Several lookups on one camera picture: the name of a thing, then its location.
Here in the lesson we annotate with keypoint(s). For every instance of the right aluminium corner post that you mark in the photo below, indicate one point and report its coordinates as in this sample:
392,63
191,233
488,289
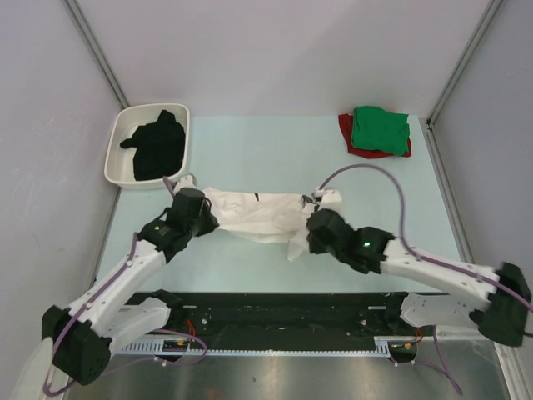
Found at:
482,28

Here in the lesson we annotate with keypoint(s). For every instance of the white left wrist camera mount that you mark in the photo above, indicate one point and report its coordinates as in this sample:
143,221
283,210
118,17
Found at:
185,181

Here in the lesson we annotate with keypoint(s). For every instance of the aluminium corner post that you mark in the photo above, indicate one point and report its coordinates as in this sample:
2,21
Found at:
94,48
482,28

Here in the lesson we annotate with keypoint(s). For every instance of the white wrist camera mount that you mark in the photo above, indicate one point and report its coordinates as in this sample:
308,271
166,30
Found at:
328,198
185,181

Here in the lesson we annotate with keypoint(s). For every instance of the white plastic bin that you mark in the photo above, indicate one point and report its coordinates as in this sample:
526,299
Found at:
118,168

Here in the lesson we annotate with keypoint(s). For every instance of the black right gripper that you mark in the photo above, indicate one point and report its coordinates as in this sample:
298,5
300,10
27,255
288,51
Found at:
314,247

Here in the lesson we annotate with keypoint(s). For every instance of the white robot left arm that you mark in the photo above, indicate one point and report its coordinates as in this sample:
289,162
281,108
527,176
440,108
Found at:
90,330

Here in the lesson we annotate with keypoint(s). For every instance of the black t-shirt in bin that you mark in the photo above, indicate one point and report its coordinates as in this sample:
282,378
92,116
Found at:
159,148

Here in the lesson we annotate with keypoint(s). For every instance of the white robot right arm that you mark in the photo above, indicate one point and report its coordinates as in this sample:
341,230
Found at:
497,301

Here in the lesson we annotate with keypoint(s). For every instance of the left aluminium corner post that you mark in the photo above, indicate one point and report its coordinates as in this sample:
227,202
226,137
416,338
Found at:
94,48

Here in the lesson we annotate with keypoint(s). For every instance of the green folded t-shirt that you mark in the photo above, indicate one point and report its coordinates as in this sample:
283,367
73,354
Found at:
376,129

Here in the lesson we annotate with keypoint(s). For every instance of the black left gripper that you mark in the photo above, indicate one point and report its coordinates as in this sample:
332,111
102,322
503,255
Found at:
210,222

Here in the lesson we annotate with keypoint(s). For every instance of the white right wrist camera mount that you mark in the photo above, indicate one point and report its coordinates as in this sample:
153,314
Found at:
328,198

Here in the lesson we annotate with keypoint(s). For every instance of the red folded t-shirt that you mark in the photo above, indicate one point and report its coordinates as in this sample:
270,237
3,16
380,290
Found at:
345,125

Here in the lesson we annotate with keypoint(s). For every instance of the white t-shirt with robot print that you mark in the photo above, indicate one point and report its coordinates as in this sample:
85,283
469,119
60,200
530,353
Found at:
265,217

